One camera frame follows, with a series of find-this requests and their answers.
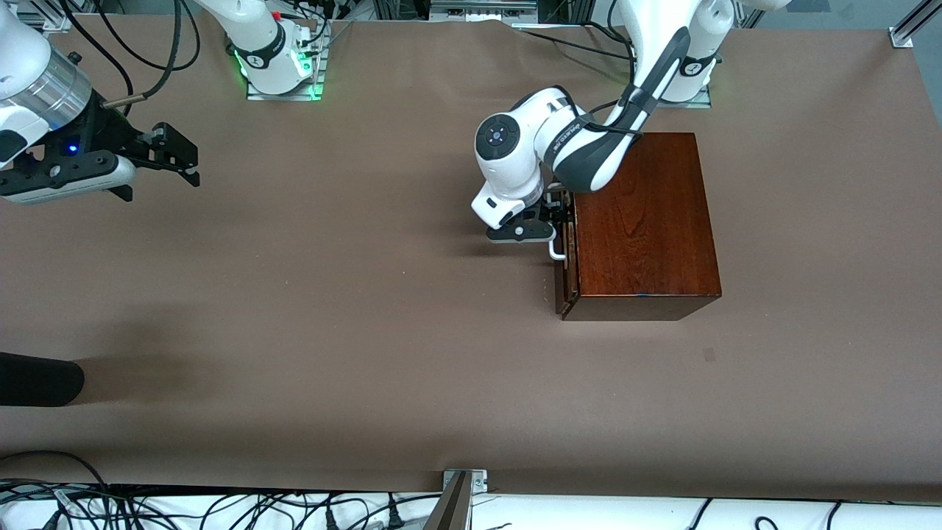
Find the white board under cables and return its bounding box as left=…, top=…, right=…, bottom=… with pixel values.
left=0, top=482, right=942, bottom=530

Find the thin black looping cable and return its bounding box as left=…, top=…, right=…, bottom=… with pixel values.
left=94, top=0, right=202, bottom=74

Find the short black base cable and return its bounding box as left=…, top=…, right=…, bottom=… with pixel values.
left=580, top=22, right=625, bottom=45

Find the silver table edge bracket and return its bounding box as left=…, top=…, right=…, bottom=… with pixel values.
left=442, top=469, right=489, bottom=495

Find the black arched floor cable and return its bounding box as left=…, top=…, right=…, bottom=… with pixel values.
left=0, top=449, right=115, bottom=510

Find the aluminium corner profile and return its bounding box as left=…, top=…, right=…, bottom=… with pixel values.
left=16, top=0, right=76, bottom=35

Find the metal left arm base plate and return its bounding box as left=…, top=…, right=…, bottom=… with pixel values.
left=648, top=74, right=713, bottom=110

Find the black cylindrical object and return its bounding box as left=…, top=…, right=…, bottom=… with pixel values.
left=0, top=352, right=85, bottom=407

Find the long black base cable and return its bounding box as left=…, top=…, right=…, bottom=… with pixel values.
left=513, top=27, right=631, bottom=61

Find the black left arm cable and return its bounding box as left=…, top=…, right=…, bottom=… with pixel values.
left=578, top=0, right=648, bottom=138

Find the dark brown wooden cabinet box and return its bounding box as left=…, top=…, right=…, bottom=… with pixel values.
left=563, top=132, right=723, bottom=322

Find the dark metal profile beam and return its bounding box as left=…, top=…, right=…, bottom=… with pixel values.
left=422, top=471, right=472, bottom=530

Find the brown table cover sheet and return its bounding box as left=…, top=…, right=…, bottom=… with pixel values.
left=0, top=13, right=942, bottom=503

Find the grey electronics box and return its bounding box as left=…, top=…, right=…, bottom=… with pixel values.
left=429, top=0, right=539, bottom=24

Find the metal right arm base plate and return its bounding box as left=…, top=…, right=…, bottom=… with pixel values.
left=246, top=21, right=325, bottom=102

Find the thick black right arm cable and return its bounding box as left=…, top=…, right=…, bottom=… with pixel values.
left=103, top=0, right=182, bottom=110

